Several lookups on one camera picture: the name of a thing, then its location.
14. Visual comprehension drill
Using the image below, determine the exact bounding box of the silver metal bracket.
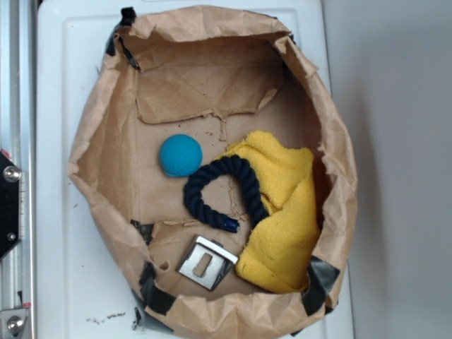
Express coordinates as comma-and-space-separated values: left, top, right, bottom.
177, 235, 238, 291

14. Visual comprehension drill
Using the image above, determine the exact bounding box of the black mounting plate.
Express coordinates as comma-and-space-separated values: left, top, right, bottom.
0, 149, 22, 260

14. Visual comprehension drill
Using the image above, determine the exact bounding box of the brown paper lined box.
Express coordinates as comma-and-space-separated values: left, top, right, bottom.
69, 6, 357, 338

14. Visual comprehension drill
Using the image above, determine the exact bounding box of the white plastic tray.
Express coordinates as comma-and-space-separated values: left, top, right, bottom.
34, 0, 355, 339

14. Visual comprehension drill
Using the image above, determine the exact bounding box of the blue rubber ball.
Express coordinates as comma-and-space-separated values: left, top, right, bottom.
159, 134, 203, 177

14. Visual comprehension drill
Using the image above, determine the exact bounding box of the aluminium frame rail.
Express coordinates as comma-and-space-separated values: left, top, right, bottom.
1, 1, 37, 338

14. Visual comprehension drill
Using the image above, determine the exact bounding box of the yellow towel cloth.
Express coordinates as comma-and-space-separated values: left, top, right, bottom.
225, 131, 320, 294

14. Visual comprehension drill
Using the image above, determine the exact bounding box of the dark blue rope ring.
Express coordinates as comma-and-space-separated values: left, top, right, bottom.
183, 155, 269, 234

